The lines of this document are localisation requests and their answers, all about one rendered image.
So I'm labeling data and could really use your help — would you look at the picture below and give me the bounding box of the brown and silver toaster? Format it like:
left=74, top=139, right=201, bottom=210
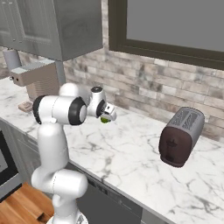
left=158, top=106, right=206, bottom=168

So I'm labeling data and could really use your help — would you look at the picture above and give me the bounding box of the narrow grey cupboard door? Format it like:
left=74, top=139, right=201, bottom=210
left=0, top=0, right=16, bottom=49

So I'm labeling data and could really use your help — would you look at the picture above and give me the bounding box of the wide grey cupboard door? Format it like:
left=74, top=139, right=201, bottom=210
left=13, top=0, right=64, bottom=61

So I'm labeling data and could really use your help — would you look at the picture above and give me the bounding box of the black and silver oven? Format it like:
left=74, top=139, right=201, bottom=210
left=0, top=129, right=24, bottom=203

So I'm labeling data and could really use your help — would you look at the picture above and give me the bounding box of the grey base cupboard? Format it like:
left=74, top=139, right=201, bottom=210
left=0, top=118, right=42, bottom=187

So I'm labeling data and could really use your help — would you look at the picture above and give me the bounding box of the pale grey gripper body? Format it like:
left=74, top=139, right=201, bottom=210
left=100, top=109, right=118, bottom=123

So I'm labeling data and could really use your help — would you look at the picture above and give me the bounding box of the dark framed window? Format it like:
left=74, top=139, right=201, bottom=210
left=107, top=0, right=224, bottom=71

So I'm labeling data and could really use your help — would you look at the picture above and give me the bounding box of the grey wall cupboard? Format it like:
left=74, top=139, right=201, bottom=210
left=0, top=0, right=104, bottom=62

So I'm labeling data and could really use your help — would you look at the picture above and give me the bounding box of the beige coffee machine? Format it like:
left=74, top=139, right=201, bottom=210
left=2, top=48, right=61, bottom=114

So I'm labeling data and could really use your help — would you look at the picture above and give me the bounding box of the dark grey dishwasher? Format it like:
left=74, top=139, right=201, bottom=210
left=67, top=162, right=144, bottom=224

